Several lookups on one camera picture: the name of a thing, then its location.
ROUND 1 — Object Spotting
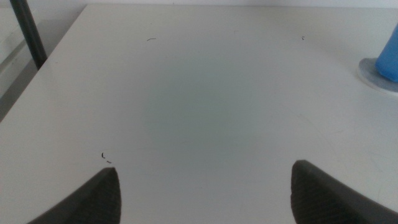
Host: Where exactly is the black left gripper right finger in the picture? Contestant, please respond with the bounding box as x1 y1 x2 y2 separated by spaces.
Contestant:
290 159 398 224

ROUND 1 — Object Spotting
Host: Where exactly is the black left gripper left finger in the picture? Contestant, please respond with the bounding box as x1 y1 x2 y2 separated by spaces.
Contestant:
26 167 122 224

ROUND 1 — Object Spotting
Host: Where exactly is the blue plastic cup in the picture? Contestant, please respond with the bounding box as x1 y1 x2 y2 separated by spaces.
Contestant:
374 24 398 83

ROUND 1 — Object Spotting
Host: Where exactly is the round grey cup mat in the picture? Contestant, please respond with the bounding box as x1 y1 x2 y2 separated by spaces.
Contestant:
356 57 398 95

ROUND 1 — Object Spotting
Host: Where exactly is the black metal pole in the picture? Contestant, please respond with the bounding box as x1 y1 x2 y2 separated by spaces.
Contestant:
9 0 49 71

